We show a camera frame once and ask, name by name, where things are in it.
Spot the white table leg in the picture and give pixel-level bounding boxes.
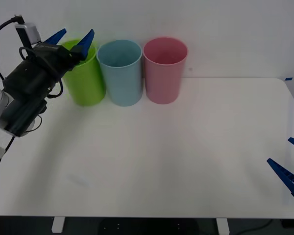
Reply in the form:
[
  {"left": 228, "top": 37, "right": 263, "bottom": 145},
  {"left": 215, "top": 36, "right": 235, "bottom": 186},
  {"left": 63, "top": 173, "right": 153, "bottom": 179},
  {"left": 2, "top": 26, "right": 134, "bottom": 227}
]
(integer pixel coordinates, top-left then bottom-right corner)
[
  {"left": 216, "top": 217, "right": 230, "bottom": 233},
  {"left": 51, "top": 216, "right": 65, "bottom": 233}
]

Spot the yellow-green plastic bin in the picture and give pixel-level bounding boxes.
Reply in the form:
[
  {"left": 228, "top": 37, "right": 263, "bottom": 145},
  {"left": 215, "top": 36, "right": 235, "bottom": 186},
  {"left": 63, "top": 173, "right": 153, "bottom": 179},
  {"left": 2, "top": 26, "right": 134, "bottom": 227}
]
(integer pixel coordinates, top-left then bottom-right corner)
[{"left": 60, "top": 39, "right": 106, "bottom": 107}]

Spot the pink plastic bin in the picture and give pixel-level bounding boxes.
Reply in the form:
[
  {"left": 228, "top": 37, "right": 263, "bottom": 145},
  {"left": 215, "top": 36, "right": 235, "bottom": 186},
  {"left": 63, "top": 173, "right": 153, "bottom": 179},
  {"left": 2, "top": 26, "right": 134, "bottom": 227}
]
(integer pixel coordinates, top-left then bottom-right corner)
[{"left": 143, "top": 36, "right": 189, "bottom": 105}]

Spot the pale blue plastic bin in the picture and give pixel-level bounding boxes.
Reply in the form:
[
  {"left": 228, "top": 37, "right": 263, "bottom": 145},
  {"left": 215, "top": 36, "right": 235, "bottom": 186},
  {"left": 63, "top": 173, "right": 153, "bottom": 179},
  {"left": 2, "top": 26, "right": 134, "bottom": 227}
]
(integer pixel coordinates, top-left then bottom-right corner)
[{"left": 96, "top": 39, "right": 143, "bottom": 107}]

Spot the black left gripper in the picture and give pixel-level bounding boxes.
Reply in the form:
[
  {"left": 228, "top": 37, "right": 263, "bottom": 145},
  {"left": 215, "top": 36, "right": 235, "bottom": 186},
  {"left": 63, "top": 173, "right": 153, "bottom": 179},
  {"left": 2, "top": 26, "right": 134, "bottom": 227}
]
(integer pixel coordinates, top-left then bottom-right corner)
[{"left": 3, "top": 28, "right": 95, "bottom": 96}]

